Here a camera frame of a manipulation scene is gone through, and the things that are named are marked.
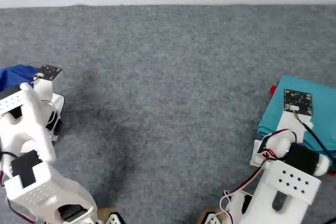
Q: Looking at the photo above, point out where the teal folded shirt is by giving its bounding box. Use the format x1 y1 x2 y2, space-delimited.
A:
256 74 336 158

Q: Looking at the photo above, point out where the blue shirt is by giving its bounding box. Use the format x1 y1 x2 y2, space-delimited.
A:
0 64 42 93

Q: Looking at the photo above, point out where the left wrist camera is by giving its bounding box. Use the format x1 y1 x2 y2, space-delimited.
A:
33 64 64 82

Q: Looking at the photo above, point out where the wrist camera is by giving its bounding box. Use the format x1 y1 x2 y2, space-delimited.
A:
283 89 314 117
33 64 64 82

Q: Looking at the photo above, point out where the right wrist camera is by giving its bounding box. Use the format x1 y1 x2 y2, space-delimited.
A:
283 89 314 117

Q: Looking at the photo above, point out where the black cable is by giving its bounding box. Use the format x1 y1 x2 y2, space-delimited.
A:
293 110 336 159

